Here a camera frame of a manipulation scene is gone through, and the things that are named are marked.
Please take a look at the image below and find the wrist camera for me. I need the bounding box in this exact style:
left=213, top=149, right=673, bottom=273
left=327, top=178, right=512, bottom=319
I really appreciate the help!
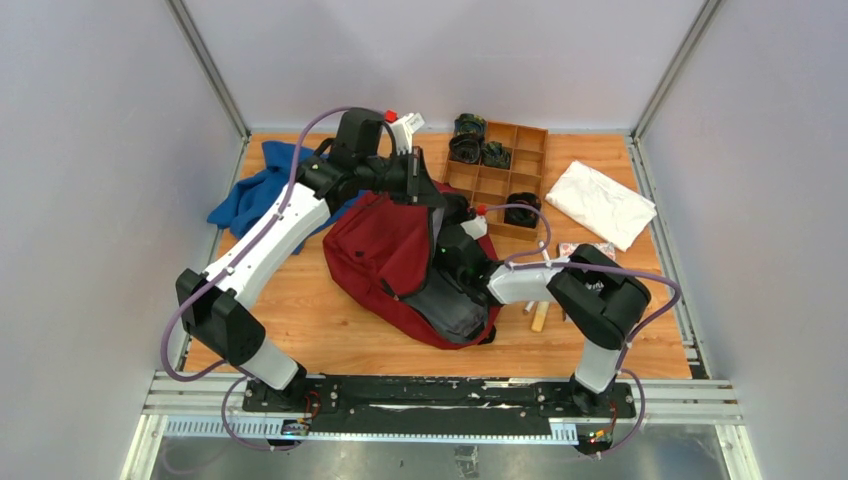
left=460, top=215, right=488, bottom=240
left=384, top=110, right=426, bottom=155

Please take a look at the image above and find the Little Women book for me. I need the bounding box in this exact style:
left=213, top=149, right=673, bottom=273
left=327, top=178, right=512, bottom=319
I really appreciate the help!
left=557, top=242, right=617, bottom=260

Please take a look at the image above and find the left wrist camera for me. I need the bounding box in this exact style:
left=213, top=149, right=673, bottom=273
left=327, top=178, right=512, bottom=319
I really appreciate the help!
left=384, top=110, right=426, bottom=155

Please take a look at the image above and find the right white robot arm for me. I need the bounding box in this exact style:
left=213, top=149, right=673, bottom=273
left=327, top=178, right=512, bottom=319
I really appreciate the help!
left=434, top=225, right=651, bottom=418

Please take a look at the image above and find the white folded cloth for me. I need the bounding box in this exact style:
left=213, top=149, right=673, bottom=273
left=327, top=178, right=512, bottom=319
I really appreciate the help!
left=544, top=161, right=657, bottom=252

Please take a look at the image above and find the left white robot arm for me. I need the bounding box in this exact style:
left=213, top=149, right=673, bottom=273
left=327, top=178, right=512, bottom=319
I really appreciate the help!
left=172, top=107, right=445, bottom=413

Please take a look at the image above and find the red backpack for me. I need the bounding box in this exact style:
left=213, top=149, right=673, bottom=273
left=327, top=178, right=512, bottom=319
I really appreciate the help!
left=323, top=184, right=500, bottom=350

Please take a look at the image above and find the rolled dark tie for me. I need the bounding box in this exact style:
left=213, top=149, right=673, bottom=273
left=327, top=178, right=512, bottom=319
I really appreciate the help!
left=448, top=133, right=484, bottom=165

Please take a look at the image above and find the blue capped white marker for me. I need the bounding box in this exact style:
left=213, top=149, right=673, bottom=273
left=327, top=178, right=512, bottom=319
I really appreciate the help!
left=538, top=241, right=551, bottom=266

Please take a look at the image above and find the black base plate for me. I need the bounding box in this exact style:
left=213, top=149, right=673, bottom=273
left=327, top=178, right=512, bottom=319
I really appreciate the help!
left=242, top=375, right=639, bottom=436

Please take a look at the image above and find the wooden divided tray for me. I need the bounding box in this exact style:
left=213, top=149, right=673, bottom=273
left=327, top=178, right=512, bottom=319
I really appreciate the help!
left=441, top=121, right=549, bottom=210

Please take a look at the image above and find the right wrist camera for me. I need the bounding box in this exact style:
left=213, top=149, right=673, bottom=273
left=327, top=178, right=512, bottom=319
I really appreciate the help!
left=460, top=215, right=488, bottom=240

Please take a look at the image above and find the blue cloth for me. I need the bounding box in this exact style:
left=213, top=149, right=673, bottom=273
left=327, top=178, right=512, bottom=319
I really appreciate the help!
left=206, top=140, right=366, bottom=256

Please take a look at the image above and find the rolled tie with orange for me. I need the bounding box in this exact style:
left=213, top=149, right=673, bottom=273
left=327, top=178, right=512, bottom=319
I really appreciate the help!
left=504, top=192, right=541, bottom=229

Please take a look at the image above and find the rolled green tie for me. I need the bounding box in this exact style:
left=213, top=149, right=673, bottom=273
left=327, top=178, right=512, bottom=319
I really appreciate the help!
left=480, top=141, right=512, bottom=170

